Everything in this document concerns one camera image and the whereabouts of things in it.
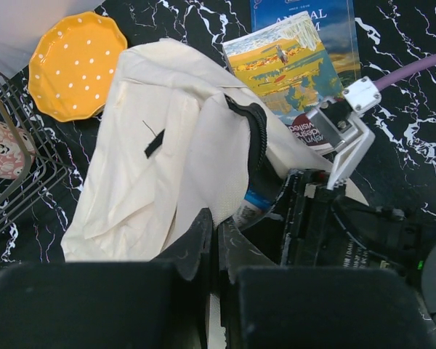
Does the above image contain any pink ghost pattern mug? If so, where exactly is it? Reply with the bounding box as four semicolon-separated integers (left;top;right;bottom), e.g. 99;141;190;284
0;121;25;180

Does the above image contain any cream canvas backpack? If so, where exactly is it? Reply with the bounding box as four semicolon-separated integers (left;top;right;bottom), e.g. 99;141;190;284
60;38;368;262

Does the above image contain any blue Animal Farm book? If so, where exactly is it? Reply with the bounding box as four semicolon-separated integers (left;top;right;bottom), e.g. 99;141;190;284
250;0;360;87

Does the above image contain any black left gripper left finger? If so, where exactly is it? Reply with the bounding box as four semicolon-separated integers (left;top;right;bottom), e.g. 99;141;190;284
0;209;213;348

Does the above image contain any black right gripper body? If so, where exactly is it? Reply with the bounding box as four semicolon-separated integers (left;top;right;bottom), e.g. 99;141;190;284
279;170;436;347

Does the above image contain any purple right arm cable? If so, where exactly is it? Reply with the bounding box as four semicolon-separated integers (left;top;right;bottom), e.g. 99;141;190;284
374;49;436;92

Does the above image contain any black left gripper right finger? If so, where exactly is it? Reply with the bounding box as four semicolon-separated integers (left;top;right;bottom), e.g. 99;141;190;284
217;222;431;348

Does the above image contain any yellow blue picture book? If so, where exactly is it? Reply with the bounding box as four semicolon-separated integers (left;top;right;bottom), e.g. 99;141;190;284
222;12;343;155

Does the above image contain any yellow polka dot plate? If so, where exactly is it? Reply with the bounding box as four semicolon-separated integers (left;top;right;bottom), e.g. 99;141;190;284
28;12;127;122

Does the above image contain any grey wire dish rack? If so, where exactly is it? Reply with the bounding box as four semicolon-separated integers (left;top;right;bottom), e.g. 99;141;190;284
0;72;71;233

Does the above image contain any light blue coin book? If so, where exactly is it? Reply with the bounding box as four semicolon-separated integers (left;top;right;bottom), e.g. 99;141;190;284
233;188;275;228

